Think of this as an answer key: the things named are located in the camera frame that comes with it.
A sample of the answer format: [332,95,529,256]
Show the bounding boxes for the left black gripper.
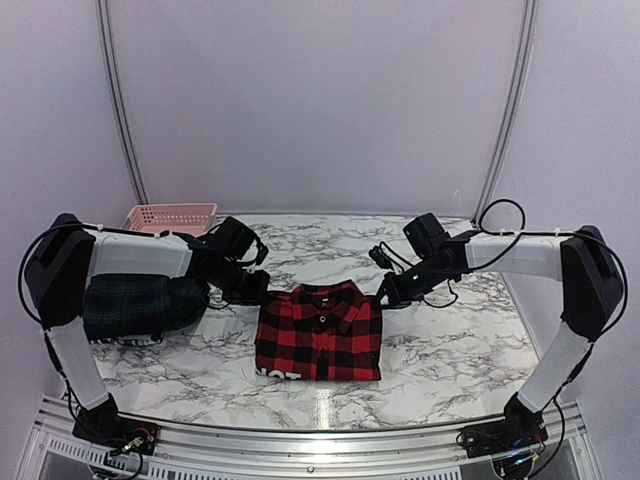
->
[213,257,270,305]

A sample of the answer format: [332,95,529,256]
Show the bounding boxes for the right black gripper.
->
[370,256,454,309]

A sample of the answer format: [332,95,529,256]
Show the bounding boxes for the red black plaid garment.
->
[255,280,383,382]

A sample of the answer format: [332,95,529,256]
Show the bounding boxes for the dark green plaid garment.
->
[82,274,210,340]

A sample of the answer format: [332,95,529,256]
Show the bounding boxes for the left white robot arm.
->
[18,214,270,445]

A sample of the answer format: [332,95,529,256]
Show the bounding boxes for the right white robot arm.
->
[378,225,628,448]

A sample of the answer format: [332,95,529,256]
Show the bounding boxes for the pink plastic laundry basket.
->
[124,203,218,236]

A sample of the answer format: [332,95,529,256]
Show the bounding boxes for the folded striped garment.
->
[90,333,165,347]

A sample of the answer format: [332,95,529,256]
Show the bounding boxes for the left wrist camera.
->
[206,217,269,267]

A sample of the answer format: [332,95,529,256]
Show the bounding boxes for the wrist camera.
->
[368,212,449,274]
[206,217,269,267]

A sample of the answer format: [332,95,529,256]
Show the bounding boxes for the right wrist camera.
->
[368,212,449,274]

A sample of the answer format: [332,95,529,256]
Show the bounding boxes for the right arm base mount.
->
[456,393,548,458]

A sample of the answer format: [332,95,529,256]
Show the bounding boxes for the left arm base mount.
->
[67,394,159,455]

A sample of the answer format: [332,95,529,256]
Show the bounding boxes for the aluminium front frame rail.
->
[15,397,603,479]

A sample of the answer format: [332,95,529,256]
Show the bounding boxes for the right aluminium corner post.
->
[471,0,539,223]

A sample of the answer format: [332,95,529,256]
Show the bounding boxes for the aluminium corner post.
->
[471,0,539,223]
[95,0,148,204]

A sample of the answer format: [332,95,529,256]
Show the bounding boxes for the left aluminium corner post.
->
[95,0,148,204]

